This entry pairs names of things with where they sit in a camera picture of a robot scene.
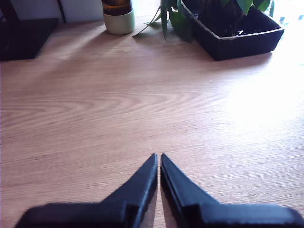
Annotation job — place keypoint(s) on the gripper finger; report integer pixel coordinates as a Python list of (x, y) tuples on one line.
[(175, 187), (145, 185)]

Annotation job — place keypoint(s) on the black rectangular plant pot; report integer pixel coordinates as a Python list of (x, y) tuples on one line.
[(237, 47)]

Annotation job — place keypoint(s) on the amber bottle with pale base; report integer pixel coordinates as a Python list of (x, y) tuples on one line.
[(118, 22)]

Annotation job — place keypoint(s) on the green leafy houseplant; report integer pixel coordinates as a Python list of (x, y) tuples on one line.
[(177, 21)]

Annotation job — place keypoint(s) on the black monitor with bright screen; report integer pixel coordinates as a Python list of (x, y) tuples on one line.
[(21, 38)]

